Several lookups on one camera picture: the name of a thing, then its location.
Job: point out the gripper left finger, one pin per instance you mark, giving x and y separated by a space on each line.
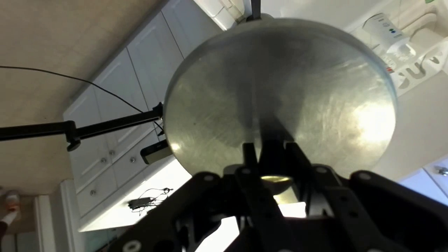
196 210

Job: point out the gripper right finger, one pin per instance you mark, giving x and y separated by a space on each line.
392 210

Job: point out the round steel pot lid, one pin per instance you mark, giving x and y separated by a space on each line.
280 87

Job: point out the white kitchen cabinet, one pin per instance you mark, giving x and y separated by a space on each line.
115 105

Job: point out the white countertop appliance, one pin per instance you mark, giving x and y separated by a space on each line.
385 31

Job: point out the stand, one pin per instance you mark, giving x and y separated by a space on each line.
256 8

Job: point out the camera on mount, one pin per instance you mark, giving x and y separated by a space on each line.
105 125

